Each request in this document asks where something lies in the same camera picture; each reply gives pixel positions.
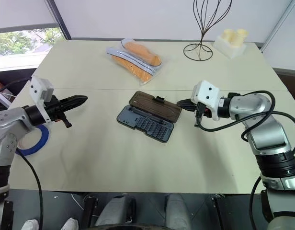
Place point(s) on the white cup holder block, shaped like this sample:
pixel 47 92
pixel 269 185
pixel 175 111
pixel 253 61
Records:
pixel 230 50

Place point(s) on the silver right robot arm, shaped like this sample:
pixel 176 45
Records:
pixel 267 134

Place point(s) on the clear plastic insole bag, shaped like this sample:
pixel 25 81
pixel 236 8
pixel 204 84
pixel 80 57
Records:
pixel 135 62

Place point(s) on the screwdriver bit case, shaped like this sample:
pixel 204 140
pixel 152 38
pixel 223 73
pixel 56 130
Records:
pixel 147 124

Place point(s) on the blue tape roll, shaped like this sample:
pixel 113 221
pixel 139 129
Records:
pixel 43 136

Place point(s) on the dark window frame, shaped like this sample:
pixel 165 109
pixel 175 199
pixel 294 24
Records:
pixel 62 19

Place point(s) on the orange shoe insole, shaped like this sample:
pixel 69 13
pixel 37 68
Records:
pixel 142 51
pixel 135 70

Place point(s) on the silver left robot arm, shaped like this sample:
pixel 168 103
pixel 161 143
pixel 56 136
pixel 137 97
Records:
pixel 8 119

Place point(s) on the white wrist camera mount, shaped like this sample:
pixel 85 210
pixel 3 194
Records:
pixel 36 87
pixel 207 93

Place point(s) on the cream paper cup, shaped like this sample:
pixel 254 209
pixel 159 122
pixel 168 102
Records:
pixel 242 37
pixel 229 36

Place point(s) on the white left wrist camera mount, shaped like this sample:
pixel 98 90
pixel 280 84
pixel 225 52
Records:
pixel 36 87

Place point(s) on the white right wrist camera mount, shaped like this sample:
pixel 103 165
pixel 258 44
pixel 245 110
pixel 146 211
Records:
pixel 207 93

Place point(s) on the white shoe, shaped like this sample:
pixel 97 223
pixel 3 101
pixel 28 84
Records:
pixel 30 225
pixel 69 224

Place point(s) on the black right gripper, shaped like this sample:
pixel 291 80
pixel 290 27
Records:
pixel 200 109

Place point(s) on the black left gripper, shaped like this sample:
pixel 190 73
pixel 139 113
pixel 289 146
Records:
pixel 54 109

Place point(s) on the grey rounded robot leg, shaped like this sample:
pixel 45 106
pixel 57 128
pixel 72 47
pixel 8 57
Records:
pixel 177 210
pixel 116 208

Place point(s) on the white roller blind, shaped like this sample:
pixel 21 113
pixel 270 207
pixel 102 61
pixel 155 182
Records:
pixel 18 12

